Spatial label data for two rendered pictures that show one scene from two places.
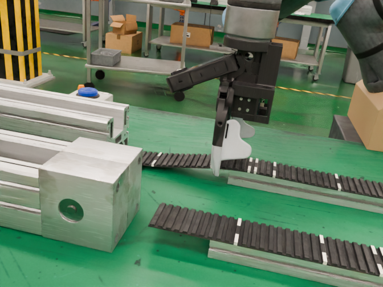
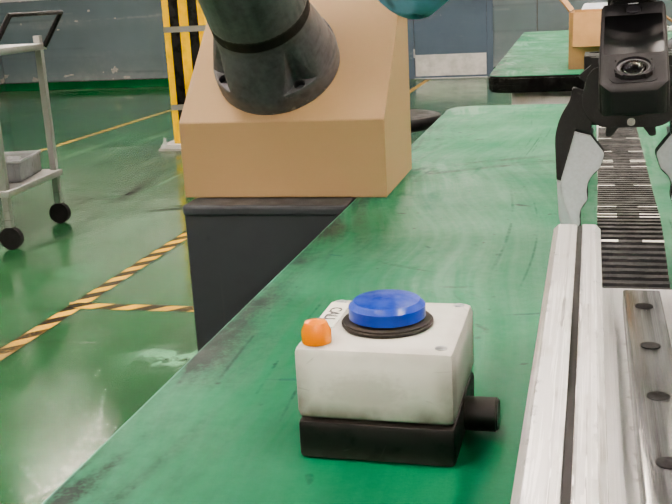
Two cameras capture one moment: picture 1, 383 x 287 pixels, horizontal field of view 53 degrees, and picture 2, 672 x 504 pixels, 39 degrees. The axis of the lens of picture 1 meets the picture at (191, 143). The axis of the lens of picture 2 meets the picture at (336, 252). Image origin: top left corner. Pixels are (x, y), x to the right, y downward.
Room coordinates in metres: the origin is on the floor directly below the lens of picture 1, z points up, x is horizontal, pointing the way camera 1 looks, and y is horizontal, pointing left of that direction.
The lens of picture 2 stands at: (0.74, 0.70, 1.01)
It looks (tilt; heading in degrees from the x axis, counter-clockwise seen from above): 15 degrees down; 276
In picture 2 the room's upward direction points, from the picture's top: 3 degrees counter-clockwise
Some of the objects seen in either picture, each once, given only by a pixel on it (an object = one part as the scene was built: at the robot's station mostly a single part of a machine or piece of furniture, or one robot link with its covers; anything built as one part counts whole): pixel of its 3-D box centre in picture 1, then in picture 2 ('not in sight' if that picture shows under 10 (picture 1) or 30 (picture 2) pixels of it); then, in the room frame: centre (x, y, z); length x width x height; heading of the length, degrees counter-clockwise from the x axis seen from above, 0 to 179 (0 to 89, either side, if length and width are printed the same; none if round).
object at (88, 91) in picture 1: (88, 93); (387, 316); (0.76, 0.22, 0.84); 0.04 x 0.04 x 0.02
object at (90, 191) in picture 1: (98, 186); not in sight; (0.43, 0.11, 0.83); 0.12 x 0.09 x 0.10; 170
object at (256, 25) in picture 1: (251, 23); not in sight; (0.58, -0.07, 1.03); 0.08 x 0.08 x 0.05
